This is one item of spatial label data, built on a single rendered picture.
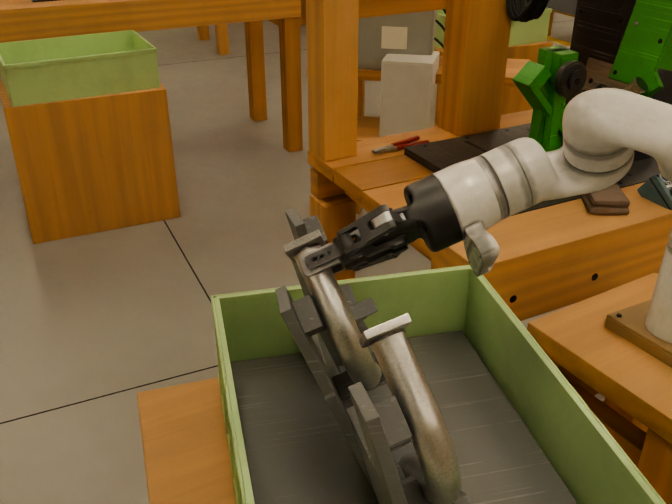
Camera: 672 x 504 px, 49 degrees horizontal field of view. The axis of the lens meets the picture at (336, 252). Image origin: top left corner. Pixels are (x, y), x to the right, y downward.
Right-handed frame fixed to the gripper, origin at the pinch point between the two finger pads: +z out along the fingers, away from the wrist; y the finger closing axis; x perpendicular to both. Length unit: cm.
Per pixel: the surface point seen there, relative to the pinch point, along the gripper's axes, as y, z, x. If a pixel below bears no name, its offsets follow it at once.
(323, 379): -3.1, 4.7, 10.5
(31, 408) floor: -151, 106, -33
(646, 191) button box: -78, -65, -5
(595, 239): -67, -47, 1
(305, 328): 1.4, 4.0, 5.7
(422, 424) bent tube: 13.1, -2.6, 18.6
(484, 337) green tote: -41.6, -16.9, 11.0
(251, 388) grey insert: -33.7, 17.8, 4.5
